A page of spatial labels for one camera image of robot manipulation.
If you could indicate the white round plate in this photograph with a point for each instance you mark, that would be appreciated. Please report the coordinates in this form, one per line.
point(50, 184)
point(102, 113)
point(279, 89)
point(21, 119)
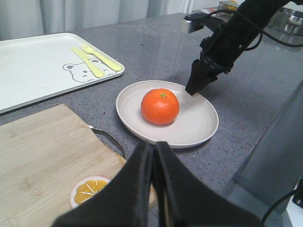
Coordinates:
point(196, 122)

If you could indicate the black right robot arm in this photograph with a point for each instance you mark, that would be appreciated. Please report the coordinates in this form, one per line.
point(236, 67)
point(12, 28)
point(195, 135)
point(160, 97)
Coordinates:
point(260, 12)

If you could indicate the white rectangular tray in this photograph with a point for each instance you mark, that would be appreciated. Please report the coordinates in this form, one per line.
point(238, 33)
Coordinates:
point(37, 68)

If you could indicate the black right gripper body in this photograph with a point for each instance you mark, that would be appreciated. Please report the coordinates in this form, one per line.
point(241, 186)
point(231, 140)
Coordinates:
point(229, 40)

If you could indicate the wooden cutting board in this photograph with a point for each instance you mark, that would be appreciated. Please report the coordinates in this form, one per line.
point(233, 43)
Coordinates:
point(42, 157)

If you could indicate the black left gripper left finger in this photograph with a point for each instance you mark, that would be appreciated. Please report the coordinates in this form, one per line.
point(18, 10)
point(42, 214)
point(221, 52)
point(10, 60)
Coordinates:
point(124, 202)

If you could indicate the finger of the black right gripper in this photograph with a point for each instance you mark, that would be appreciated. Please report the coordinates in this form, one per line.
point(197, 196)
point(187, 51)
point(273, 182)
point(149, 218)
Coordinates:
point(200, 79)
point(195, 66)

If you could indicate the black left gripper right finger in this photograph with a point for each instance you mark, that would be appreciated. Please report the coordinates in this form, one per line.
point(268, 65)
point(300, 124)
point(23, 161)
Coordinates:
point(184, 201)

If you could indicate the yellow plastic fork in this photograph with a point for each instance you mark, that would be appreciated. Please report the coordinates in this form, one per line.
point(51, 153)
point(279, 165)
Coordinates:
point(106, 60)

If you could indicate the yellow plastic knife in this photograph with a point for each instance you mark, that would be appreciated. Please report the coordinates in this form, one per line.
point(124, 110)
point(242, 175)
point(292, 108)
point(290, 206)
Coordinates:
point(85, 58)

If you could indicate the orange slice toy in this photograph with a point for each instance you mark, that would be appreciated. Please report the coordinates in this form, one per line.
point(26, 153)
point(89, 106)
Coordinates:
point(86, 189)

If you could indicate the grey curtain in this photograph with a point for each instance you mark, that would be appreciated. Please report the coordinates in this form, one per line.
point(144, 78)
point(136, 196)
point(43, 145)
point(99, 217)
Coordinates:
point(25, 18)

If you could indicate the metal cutting board handle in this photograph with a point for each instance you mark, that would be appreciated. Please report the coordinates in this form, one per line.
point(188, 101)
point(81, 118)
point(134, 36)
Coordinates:
point(109, 137)

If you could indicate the orange mandarin fruit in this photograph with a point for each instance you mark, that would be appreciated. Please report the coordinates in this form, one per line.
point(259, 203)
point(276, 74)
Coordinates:
point(160, 106)

